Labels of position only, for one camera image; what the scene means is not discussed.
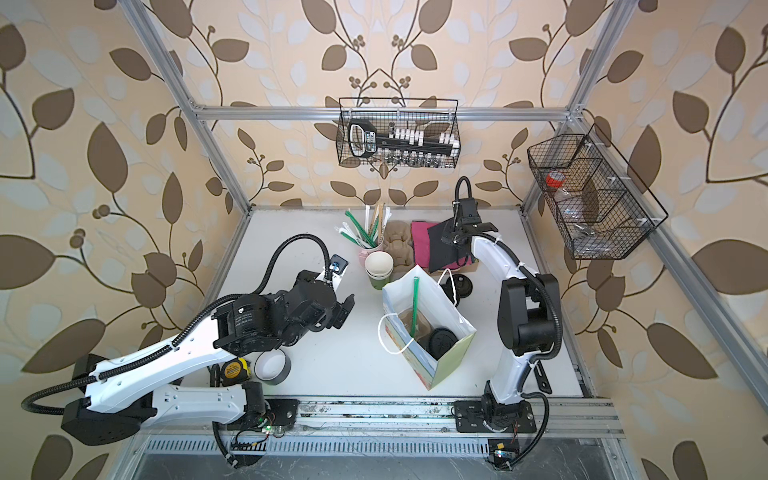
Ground cup of wrapped straws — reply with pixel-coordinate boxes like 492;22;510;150
334;203;392;265

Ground green white paper bag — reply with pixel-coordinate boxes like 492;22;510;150
377;266;476;390

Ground brown pulp cup carrier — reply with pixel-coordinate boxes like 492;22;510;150
399;309;433;349

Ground stack of coloured napkins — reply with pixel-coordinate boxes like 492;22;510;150
411;219;479;274

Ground black coffee lid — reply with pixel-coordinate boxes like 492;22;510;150
426;327;458;360
446;274;473;302

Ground grey duct tape roll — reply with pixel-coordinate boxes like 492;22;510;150
253;349;292;386

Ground black paper napkin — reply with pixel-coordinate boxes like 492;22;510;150
427;219;475;273

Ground black wire basket right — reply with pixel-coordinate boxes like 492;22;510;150
527;124;668;260

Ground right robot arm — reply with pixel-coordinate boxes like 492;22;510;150
442;197;564;433

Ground black wire basket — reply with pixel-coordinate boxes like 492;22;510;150
336;95;462;169
527;124;668;260

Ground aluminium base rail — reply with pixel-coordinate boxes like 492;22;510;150
128;394;625;439

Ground green straw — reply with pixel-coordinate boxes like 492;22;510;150
410;276;420;340

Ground black wire basket back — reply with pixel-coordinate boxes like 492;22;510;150
336;95;462;169

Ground yellow black tape measure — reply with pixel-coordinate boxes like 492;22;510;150
219;358;251;387

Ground red capped plastic bottle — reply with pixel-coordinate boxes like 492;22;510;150
543;170;592;232

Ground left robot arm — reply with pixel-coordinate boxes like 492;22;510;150
21;233;355;446

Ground brown pulp cup carriers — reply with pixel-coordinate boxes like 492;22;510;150
383;220;415;281

